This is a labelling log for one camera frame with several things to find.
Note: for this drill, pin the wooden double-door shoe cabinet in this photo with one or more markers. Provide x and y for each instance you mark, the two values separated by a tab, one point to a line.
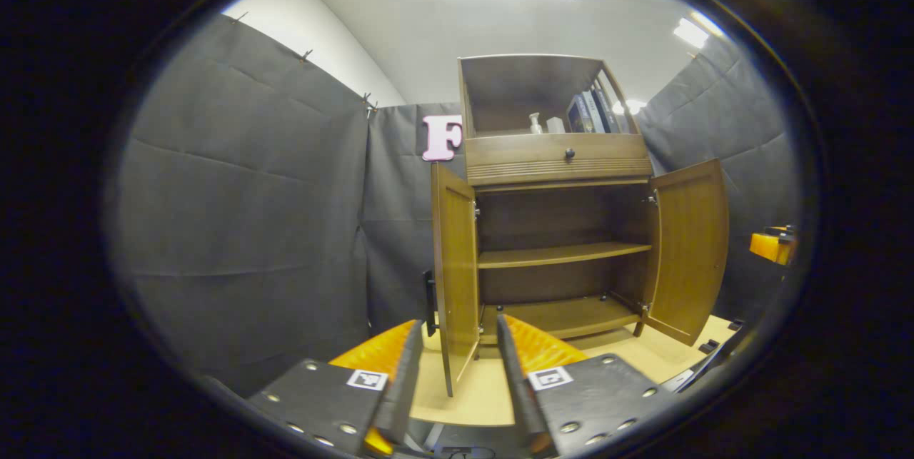
557	255

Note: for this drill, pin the black backdrop cloth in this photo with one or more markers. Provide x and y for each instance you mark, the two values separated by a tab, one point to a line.
235	216

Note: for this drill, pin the grey book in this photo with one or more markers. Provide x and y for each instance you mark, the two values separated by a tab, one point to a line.
593	112

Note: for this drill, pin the small ceiling light panel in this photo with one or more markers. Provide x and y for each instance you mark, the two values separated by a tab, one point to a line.
630	107
690	33

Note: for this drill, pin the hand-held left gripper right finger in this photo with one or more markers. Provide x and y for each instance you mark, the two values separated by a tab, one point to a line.
518	387

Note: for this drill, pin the wooden cabinet drawer with knob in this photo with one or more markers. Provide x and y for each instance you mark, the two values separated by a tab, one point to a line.
521	155

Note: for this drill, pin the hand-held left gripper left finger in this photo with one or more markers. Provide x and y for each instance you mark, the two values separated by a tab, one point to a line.
405	387

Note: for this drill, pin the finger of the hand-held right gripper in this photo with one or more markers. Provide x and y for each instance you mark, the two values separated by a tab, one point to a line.
782	230
771	248

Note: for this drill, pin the dark blue book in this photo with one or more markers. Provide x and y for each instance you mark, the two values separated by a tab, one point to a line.
577	115
607	109

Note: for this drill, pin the wooden shoe cabinet door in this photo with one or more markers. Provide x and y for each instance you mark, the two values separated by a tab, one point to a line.
689	245
457	266

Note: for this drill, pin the small white box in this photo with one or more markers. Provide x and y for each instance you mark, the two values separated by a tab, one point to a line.
555	125

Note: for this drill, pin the black table edge clamp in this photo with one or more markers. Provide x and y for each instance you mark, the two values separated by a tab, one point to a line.
708	346
735	325

